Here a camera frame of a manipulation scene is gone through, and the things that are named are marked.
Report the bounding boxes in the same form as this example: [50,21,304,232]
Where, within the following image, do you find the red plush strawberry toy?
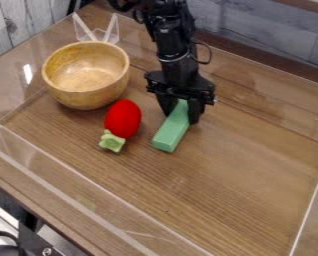
[98,99,141,153]

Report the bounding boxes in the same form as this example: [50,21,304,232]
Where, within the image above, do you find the green rectangular stick block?
[152,100,189,153]

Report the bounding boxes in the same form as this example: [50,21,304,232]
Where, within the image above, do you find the black cable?
[0,229,29,256]

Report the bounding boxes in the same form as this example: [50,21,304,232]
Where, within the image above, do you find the brown wooden bowl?
[41,41,129,110]

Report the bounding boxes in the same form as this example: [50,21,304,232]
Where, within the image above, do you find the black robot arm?
[106,0,215,124]

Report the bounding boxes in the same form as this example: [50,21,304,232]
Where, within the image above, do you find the black clamp under table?
[18,213,65,256]

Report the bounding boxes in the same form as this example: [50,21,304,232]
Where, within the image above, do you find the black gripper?
[144,60,215,125]

